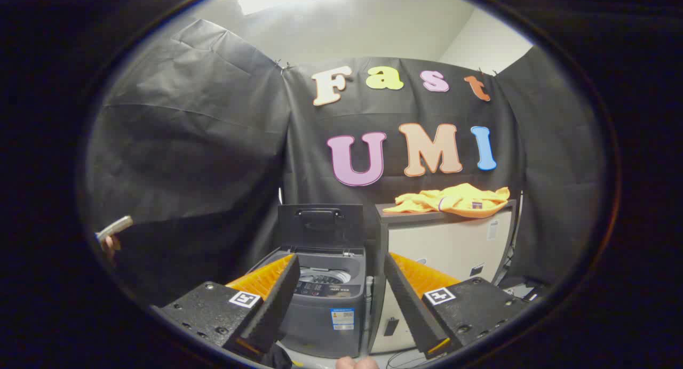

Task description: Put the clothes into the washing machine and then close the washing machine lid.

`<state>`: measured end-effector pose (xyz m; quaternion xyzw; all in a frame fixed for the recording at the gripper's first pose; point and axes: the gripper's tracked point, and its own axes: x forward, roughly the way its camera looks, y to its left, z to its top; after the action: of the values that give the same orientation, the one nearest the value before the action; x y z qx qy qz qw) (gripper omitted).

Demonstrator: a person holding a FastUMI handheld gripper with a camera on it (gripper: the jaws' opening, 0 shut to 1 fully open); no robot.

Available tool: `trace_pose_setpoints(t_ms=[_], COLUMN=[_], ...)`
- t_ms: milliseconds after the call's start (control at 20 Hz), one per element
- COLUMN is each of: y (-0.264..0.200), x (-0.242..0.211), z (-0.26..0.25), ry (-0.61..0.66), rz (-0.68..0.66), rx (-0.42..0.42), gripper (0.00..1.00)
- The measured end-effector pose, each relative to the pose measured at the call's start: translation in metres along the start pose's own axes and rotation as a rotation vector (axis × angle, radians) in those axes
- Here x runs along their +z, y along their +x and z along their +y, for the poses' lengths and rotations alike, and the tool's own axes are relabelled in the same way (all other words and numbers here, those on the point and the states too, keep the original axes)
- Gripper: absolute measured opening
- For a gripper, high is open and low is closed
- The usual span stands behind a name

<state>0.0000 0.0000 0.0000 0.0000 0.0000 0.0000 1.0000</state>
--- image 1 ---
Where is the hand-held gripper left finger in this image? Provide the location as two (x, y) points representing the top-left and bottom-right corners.
(151, 253), (300, 362)

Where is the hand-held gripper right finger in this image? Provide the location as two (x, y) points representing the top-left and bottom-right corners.
(383, 252), (530, 360)

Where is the grey washing machine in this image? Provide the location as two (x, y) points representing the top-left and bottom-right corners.
(250, 245), (375, 359)

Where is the yellow orange polo shirt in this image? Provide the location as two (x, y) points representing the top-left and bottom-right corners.
(383, 183), (511, 219)

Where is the black backdrop cloth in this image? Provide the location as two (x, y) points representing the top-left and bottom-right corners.
(85, 18), (606, 306)

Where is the silver flat device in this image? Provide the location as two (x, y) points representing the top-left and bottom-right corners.
(96, 215), (134, 243)

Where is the white cabinet with grey top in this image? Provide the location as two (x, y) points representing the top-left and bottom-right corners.
(372, 199), (518, 355)

